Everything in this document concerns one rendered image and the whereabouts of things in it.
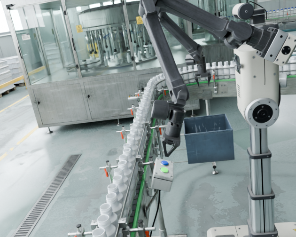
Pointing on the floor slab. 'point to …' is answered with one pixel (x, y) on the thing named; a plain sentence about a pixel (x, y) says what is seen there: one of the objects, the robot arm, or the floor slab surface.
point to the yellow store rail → (1, 88)
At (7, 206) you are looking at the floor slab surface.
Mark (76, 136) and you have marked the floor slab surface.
